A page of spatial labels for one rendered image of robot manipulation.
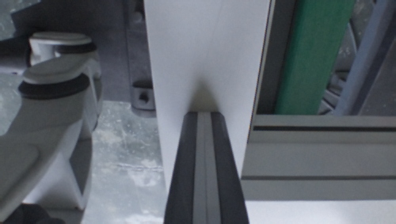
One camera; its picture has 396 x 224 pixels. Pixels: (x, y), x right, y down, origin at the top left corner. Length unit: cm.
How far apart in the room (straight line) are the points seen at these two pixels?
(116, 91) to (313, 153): 92
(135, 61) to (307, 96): 79
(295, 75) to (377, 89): 46
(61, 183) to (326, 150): 34
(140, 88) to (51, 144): 65
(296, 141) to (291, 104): 3
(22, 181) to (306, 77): 28
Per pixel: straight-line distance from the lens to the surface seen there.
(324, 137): 20
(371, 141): 23
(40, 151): 30
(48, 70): 51
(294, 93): 18
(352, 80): 63
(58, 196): 39
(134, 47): 88
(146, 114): 99
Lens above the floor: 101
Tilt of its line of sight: 59 degrees down
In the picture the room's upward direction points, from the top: 178 degrees counter-clockwise
